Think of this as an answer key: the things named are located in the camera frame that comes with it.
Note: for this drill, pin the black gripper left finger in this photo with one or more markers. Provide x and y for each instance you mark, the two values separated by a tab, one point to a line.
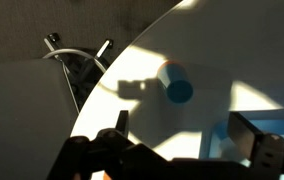
122	124

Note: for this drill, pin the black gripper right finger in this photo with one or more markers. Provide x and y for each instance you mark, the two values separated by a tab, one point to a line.
243	134

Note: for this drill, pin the tall blue cup orange base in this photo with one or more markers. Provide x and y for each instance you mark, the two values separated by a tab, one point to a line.
175	83

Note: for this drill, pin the blue toy sink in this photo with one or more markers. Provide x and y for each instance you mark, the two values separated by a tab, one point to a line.
260	141

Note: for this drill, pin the white round table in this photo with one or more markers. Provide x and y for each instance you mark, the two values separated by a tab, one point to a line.
233	53

